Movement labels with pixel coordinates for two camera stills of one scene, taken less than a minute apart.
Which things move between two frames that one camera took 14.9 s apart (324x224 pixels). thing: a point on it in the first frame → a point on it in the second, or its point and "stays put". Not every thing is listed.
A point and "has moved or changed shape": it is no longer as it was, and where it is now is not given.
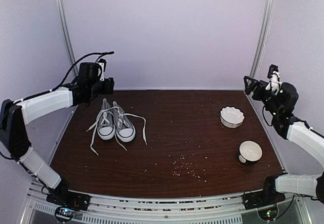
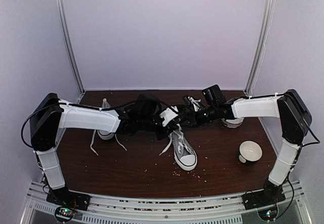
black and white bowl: x=249 y=152 stays put
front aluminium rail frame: x=229 y=209 stays put
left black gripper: x=110 y=85 → x=171 y=126
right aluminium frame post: x=266 y=28 stays put
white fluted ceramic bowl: x=231 y=117 stays put
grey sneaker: x=125 y=131 has moved or changed shape
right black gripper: x=260 y=85 → x=194 y=122
